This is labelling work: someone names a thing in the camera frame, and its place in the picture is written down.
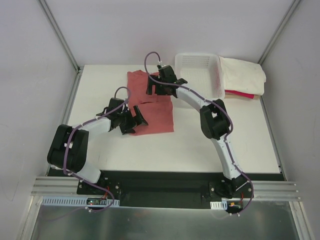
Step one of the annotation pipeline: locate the salmon pink t shirt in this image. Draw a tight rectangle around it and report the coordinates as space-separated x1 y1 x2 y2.
127 70 174 136

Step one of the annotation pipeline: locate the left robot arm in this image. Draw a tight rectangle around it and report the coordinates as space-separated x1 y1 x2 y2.
47 97 148 195

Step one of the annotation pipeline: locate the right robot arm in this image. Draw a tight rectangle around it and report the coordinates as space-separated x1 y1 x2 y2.
146 65 250 199

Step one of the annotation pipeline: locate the white perforated plastic basket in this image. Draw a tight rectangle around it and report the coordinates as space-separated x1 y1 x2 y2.
174 53 225 99

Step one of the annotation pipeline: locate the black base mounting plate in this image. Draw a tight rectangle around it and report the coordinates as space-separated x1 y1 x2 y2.
76 170 254 209

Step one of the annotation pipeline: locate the folded tan t shirt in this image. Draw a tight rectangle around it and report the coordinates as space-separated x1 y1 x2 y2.
224 92 261 101

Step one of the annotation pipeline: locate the folded cream t shirt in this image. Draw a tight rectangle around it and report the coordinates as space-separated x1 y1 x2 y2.
219 56 267 96

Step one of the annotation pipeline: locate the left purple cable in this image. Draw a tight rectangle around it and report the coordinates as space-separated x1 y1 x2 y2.
62 86 133 214

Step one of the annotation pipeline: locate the purple cable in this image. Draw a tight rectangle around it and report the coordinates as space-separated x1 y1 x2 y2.
144 51 255 216
62 86 133 214

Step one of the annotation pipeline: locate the left side aluminium rail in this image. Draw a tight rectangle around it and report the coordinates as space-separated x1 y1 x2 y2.
44 71 83 176

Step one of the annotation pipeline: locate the aluminium rail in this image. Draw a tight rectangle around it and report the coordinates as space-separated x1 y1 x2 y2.
31 176 303 202
44 71 83 176

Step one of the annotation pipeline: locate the front aluminium rail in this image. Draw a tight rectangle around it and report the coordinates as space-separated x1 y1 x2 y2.
31 176 303 202

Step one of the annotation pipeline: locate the left white cable duct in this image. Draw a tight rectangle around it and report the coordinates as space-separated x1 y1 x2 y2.
42 196 120 208

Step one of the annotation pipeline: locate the white cable duct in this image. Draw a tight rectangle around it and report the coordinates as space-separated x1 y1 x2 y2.
210 200 228 211
42 196 120 208

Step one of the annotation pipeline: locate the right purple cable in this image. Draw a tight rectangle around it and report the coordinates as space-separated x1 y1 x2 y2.
144 51 255 216

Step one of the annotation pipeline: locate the right white cable duct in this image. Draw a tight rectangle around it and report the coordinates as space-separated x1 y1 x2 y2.
210 200 228 211

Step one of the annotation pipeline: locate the left aluminium frame post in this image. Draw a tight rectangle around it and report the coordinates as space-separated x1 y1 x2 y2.
37 0 81 73

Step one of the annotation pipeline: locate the aluminium frame post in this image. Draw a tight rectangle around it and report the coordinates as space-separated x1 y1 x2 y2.
37 0 81 73
257 0 303 65

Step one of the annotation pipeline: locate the right aluminium frame post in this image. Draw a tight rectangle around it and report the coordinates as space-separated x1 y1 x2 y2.
257 0 303 65

